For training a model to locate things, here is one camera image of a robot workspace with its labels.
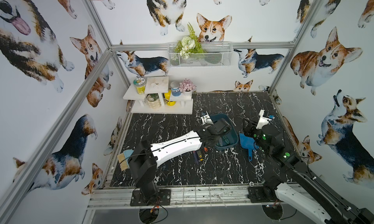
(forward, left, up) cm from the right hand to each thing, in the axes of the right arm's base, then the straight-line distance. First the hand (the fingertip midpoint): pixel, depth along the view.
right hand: (249, 116), depth 73 cm
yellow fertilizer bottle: (+26, +47, -13) cm, 56 cm away
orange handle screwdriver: (-7, +22, -24) cm, 33 cm away
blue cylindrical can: (+25, +40, -6) cm, 48 cm away
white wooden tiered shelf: (+30, +52, -4) cm, 61 cm away
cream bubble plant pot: (+30, +60, -20) cm, 69 cm away
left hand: (+3, +17, -8) cm, 19 cm away
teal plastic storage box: (+1, +6, -25) cm, 26 cm away
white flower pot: (+24, +33, -1) cm, 41 cm away
